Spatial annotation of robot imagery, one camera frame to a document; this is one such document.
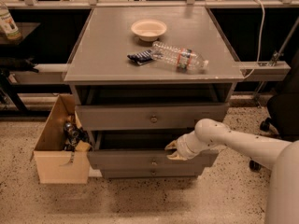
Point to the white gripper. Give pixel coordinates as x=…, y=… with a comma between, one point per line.
x=183, y=146

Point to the grey drawer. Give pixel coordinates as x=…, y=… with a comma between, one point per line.
x=142, y=149
x=139, y=173
x=145, y=117

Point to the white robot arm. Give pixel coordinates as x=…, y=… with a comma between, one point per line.
x=279, y=156

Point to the grey top drawer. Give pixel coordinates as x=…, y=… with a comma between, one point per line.
x=145, y=117

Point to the grey bottom drawer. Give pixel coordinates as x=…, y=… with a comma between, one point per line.
x=139, y=173

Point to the grey drawer cabinet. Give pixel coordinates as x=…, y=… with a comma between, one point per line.
x=101, y=74

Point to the yellow sponge in box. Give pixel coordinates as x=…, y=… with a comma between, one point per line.
x=83, y=146

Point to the clear plastic water bottle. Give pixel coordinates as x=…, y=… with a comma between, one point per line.
x=183, y=59

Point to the dark blue snack packet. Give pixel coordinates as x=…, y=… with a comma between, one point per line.
x=141, y=58

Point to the dark cans in box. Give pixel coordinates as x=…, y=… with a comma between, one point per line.
x=73, y=136

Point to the black office chair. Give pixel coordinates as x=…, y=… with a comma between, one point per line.
x=283, y=107

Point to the cardboard box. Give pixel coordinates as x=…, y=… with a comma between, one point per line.
x=54, y=164

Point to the white paper bowl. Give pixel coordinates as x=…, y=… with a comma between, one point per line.
x=149, y=30

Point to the black side table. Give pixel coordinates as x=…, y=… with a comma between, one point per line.
x=11, y=64

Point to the green labelled bottle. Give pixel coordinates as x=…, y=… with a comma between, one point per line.
x=7, y=24

